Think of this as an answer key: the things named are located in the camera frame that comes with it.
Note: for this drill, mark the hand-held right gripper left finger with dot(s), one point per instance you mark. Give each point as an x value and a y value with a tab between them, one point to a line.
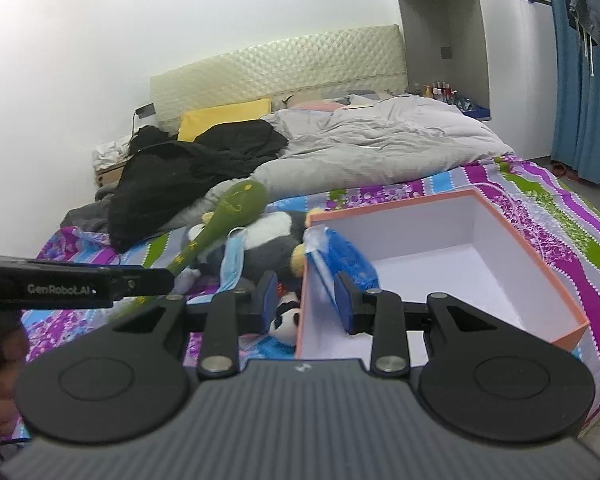
267	302

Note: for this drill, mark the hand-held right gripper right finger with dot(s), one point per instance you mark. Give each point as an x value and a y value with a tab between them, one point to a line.
342	305

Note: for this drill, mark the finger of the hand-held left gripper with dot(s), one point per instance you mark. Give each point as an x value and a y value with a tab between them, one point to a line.
140	281

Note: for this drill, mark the small panda plush toy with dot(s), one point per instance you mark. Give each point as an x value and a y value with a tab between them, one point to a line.
287	317

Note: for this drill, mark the person's left hand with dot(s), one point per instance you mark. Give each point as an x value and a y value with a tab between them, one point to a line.
0	390

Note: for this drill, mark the red snack wrapper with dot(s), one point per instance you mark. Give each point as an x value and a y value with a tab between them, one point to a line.
281	289

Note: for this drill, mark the blue tissue packet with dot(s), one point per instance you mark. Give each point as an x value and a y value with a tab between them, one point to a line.
340	255

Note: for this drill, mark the grey penguin plush toy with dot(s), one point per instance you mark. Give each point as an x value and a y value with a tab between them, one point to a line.
275	250

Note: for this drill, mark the blue face mask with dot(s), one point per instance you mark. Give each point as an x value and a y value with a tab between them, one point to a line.
232	260

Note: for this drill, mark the dark grey blanket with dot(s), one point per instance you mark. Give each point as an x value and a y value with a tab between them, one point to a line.
80	217

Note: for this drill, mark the black jacket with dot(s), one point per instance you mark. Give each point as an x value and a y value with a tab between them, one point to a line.
165	185

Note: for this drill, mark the green plush mallet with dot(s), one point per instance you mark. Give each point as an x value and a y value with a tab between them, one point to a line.
235	205

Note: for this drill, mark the brown cardboard carton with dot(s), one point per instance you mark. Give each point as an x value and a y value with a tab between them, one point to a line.
107	176

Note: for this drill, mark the white garment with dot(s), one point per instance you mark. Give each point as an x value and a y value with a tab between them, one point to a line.
110	152

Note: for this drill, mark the light grey duvet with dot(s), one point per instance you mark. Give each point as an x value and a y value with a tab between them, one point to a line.
380	145

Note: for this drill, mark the black garment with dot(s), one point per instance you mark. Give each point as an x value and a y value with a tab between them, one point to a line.
245	137

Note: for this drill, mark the yellow pillow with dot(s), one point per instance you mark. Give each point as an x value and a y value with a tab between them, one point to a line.
215	115

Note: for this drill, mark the pink pillow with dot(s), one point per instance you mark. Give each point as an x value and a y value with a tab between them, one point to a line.
320	105

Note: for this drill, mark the floral striped bed sheet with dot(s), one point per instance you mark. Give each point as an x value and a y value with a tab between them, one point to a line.
555	220

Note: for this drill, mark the row of small bottles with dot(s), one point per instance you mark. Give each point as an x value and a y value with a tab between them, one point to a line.
437	91

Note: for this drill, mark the blue storage tray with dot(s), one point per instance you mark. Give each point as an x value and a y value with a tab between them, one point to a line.
472	109

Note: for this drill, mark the cream quilted headboard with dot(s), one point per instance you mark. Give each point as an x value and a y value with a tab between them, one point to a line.
280	65

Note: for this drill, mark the red slipper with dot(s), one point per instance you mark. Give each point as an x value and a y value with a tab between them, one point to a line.
562	168

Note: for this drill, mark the blue curtain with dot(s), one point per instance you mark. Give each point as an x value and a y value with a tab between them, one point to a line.
585	125

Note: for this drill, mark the grey wall switch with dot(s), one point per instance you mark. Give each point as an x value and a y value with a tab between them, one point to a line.
446	52

